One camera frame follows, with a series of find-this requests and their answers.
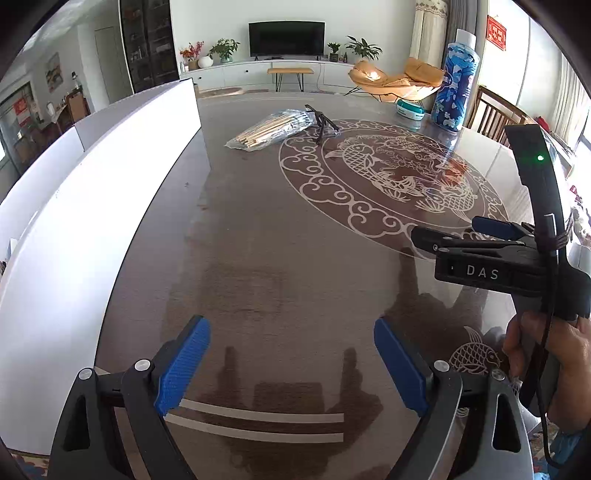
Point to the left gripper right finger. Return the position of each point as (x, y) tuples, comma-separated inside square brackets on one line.
[(434, 395)]

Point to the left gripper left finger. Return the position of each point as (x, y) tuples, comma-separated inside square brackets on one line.
[(153, 387)]

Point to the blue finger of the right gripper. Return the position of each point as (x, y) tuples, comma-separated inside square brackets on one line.
[(432, 241), (499, 229)]

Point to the black frame eyeglasses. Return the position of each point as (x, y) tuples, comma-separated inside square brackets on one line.
[(324, 124)]

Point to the chopsticks bundle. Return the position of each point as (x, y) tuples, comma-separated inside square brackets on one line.
[(274, 128)]

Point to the person right hand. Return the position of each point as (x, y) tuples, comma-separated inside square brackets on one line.
[(570, 345)]

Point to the wooden dining chair right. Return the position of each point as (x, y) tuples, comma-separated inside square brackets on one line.
[(491, 114)]

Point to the teal round tin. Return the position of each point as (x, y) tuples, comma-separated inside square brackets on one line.
[(410, 110)]

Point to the blue patterned tall bottle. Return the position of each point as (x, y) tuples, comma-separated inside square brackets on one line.
[(460, 67)]

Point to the orange lounge chair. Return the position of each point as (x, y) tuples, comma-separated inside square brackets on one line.
[(418, 81)]

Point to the large white cardboard box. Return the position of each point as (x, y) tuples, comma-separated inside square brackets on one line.
[(66, 226)]

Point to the leafy plant by tv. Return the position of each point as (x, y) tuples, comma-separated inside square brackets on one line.
[(363, 49)]

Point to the grey curtain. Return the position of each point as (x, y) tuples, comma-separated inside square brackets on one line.
[(471, 16)]

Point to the black flat television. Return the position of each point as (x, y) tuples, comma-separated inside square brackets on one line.
[(286, 38)]

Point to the white tv cabinet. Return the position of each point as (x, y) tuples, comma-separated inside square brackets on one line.
[(275, 75)]

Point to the green potted plant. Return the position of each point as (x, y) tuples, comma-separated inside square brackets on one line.
[(224, 49)]

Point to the dining table with chairs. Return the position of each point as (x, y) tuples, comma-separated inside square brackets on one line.
[(73, 109)]

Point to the red flower vase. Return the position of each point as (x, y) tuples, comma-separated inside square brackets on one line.
[(191, 54)]

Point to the black glass display cabinet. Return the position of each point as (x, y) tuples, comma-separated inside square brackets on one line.
[(148, 43)]

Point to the wall painting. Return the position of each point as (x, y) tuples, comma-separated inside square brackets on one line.
[(53, 73)]

